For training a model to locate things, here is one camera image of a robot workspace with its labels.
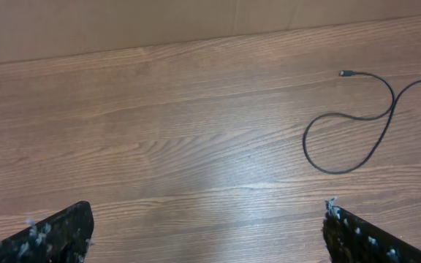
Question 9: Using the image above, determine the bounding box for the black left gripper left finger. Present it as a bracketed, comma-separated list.
[0, 201, 94, 263]

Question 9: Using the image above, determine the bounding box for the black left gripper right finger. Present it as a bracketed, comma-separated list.
[322, 198, 421, 263]

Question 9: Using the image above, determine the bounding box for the black usb cable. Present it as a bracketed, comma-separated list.
[301, 69, 421, 175]

